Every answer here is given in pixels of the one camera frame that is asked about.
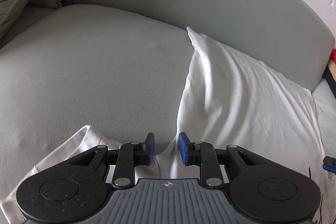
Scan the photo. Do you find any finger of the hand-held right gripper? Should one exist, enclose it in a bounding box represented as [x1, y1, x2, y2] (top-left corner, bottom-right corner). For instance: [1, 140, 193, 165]
[323, 156, 336, 175]

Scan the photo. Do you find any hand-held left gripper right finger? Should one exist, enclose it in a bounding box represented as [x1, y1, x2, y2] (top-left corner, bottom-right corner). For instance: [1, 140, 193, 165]
[178, 132, 267, 189]

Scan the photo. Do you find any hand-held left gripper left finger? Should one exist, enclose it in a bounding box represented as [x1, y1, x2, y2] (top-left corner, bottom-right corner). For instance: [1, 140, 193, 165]
[70, 133, 155, 189]

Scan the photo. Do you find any light grey shirt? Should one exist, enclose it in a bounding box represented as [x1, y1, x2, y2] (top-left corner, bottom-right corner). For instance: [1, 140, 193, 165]
[0, 27, 336, 224]

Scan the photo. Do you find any black garment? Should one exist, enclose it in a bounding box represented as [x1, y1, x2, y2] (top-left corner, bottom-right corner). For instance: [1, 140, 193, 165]
[325, 69, 336, 95]

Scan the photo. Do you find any grey sofa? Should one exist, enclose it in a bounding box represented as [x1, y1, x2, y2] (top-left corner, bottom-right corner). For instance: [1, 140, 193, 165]
[0, 0, 336, 203]

